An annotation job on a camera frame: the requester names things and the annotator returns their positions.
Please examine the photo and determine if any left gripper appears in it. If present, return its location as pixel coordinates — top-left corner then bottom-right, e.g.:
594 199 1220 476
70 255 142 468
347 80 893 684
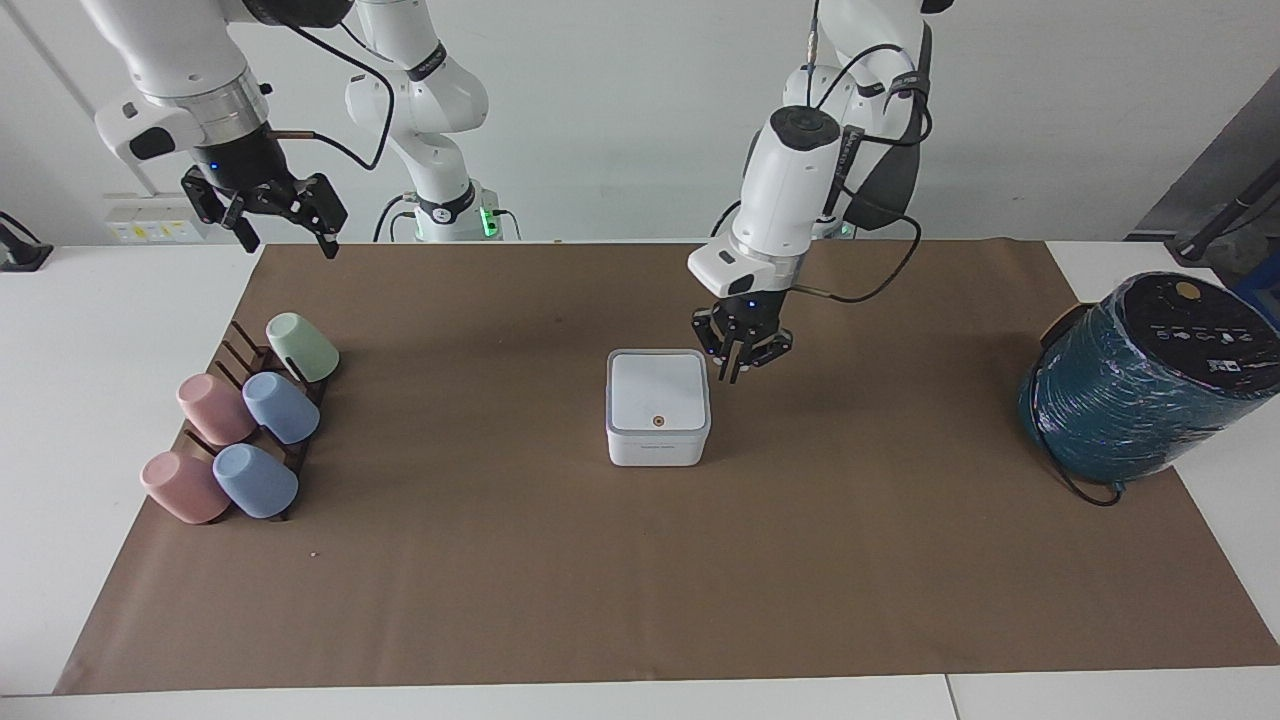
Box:
691 283 795 385

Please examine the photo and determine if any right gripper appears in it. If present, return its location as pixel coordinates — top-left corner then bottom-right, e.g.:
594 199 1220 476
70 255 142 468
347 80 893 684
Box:
180 124 349 260

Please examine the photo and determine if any white square trash can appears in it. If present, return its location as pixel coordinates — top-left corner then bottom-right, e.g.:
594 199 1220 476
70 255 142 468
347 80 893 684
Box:
605 348 713 468

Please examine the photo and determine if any green cup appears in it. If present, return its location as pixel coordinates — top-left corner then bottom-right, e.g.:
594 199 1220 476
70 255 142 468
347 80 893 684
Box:
265 312 341 385

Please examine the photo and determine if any dark brown cup rack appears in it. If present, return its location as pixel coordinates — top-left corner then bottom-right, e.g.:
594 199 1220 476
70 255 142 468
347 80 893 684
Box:
180 319 332 523

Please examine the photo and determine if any blue cup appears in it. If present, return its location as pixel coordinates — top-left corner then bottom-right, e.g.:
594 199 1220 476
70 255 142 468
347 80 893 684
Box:
212 442 300 521
242 371 322 446

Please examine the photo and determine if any pink cup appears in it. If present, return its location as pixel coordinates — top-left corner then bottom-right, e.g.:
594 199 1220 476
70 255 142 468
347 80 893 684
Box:
139 450 234 526
176 372 259 448

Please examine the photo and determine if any black stand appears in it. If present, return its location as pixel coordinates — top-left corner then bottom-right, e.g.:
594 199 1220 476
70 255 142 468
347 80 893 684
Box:
1164 163 1280 267
0 211 54 273

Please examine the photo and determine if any white wall socket strip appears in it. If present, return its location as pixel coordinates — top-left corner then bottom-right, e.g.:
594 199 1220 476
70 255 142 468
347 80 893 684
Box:
104 194 209 245

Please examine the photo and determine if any teal wrapped cable spool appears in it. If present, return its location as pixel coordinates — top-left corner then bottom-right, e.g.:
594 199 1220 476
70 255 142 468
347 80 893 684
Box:
1017 270 1280 489

